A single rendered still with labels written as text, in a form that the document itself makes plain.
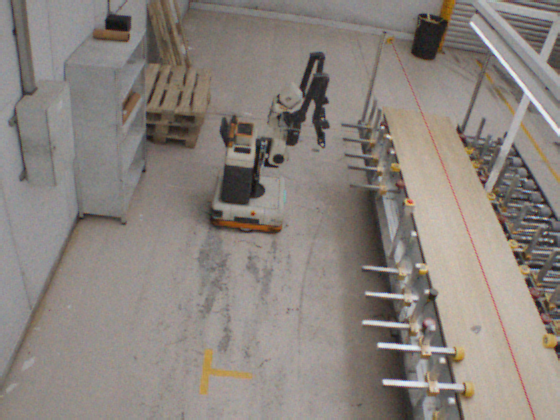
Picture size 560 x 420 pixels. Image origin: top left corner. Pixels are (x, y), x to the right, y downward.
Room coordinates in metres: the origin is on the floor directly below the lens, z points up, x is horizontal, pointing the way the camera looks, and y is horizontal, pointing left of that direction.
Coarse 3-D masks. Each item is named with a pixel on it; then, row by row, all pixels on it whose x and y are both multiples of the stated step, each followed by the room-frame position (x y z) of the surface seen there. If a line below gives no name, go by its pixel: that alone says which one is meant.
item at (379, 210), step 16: (368, 160) 4.34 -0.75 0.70; (368, 176) 4.12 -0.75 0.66; (384, 208) 3.62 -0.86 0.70; (384, 224) 3.41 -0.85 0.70; (384, 240) 3.21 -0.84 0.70; (384, 256) 3.04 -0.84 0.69; (400, 288) 2.72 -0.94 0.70; (400, 336) 2.28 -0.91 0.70; (400, 352) 2.16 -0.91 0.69; (400, 368) 2.07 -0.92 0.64; (416, 368) 2.04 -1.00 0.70; (416, 416) 1.69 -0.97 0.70
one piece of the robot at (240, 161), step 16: (256, 128) 4.38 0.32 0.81; (256, 144) 4.10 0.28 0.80; (240, 160) 3.87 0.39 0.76; (256, 160) 4.10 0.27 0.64; (224, 176) 3.86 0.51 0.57; (240, 176) 3.87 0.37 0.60; (256, 176) 4.05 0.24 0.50; (224, 192) 3.86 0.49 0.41; (240, 192) 3.87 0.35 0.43; (256, 192) 4.02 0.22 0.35
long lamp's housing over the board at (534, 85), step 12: (480, 24) 3.57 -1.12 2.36; (492, 36) 3.33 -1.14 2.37; (504, 48) 3.12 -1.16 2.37; (504, 60) 3.02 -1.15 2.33; (516, 60) 2.92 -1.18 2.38; (516, 72) 2.83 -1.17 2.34; (528, 72) 2.76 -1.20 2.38; (528, 84) 2.66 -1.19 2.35; (540, 84) 2.61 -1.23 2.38; (540, 96) 2.50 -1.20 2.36; (552, 96) 2.48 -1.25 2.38; (552, 108) 2.36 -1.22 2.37; (552, 120) 2.30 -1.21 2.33
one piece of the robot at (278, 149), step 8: (272, 104) 4.21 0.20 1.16; (280, 104) 4.09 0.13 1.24; (272, 112) 4.03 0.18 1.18; (280, 112) 4.02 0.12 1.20; (288, 112) 4.01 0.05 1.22; (272, 120) 4.07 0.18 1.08; (280, 128) 4.08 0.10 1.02; (272, 136) 4.23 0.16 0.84; (280, 136) 4.09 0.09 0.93; (272, 144) 4.06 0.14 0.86; (280, 144) 4.05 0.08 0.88; (272, 152) 4.05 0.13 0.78; (280, 152) 4.05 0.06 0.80; (288, 152) 4.07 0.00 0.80; (272, 160) 4.05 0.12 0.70; (280, 160) 4.05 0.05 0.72
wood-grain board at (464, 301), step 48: (432, 144) 4.51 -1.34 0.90; (432, 192) 3.69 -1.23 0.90; (480, 192) 3.83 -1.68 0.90; (432, 240) 3.06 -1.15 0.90; (480, 240) 3.16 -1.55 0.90; (480, 288) 2.63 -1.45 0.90; (480, 336) 2.19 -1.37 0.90; (528, 336) 2.25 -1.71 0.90; (480, 384) 1.83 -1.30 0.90; (528, 384) 1.87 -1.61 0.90
